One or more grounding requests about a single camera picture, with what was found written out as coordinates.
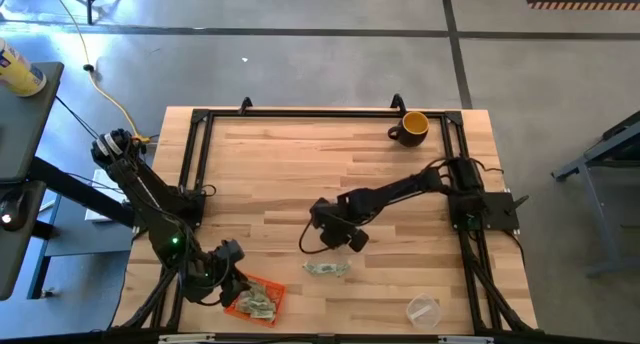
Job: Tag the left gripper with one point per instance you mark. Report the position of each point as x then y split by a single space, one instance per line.
220 279

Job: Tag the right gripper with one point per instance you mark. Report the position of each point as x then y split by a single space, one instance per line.
337 229

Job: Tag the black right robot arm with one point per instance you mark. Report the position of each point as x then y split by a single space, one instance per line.
400 189

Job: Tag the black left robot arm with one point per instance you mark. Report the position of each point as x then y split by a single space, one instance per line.
150 199

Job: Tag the orange slotted plastic basket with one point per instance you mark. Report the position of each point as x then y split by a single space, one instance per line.
277 289

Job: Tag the crumpled green dollar bill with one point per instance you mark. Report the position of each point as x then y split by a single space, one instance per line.
325 269

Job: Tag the clear plastic container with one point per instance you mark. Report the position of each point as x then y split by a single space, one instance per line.
424 311

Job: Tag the black mug yellow inside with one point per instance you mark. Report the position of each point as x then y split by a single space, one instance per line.
415 125

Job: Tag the white flat box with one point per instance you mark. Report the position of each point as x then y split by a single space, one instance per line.
100 215

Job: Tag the black support beam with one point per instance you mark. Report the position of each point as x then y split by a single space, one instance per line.
75 189

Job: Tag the blue metal stand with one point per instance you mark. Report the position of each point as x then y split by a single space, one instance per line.
37 274

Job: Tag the dark grey panel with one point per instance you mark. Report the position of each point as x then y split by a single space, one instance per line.
15 264

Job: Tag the black device with light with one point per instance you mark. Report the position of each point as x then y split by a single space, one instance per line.
12 204

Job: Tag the blue-grey metal table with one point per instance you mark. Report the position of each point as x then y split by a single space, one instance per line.
597 214

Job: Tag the dark grey desk top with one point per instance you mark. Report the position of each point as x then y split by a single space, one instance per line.
25 129

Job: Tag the yellow wipes canister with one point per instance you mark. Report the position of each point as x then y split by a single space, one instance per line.
20 76

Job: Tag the black tripod stand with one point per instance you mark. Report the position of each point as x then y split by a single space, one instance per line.
90 4

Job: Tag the white bracket strip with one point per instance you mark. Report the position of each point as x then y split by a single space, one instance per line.
185 338
465 340

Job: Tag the black aluminium table frame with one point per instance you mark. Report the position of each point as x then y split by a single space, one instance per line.
325 113

